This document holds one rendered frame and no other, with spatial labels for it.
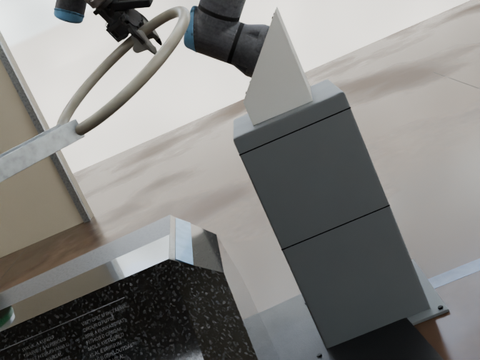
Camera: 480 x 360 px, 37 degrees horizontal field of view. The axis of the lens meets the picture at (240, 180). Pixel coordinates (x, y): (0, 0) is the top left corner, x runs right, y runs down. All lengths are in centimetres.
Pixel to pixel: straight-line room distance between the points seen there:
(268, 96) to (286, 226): 45
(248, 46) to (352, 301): 96
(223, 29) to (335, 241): 82
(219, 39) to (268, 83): 23
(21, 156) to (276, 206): 98
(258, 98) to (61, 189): 447
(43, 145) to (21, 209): 509
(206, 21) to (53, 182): 444
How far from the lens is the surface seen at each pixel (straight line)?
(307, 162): 242
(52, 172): 673
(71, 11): 227
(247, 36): 249
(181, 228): 170
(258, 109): 245
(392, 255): 256
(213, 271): 148
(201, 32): 249
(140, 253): 157
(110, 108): 177
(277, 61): 243
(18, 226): 695
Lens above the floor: 125
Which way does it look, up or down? 13 degrees down
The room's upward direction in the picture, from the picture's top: 24 degrees counter-clockwise
